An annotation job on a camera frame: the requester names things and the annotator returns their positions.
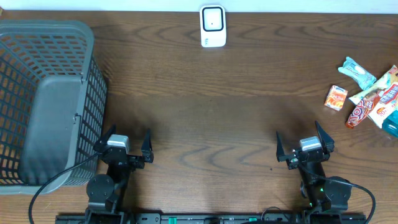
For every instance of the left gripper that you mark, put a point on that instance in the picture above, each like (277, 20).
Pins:
(138, 162)

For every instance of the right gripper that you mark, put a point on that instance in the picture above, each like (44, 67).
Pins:
(293, 158)

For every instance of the small orange snack packet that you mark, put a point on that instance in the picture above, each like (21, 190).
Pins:
(335, 98)

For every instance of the brown chocolate bar wrapper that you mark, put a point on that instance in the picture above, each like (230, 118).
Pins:
(363, 108)

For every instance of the teal mouthwash bottle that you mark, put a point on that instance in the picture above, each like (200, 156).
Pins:
(390, 124)

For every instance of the light teal wet wipes pack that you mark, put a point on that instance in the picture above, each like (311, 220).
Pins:
(362, 77)

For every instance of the yellow snack bag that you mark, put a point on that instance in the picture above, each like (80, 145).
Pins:
(388, 102)

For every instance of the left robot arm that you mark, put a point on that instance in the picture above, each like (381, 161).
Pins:
(106, 191)

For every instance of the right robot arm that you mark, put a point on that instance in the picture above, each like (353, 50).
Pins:
(326, 194)

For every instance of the white barcode scanner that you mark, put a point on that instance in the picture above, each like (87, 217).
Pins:
(212, 26)

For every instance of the grey plastic shopping basket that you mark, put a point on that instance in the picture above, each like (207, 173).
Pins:
(52, 105)

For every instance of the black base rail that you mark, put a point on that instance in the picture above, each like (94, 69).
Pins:
(156, 218)

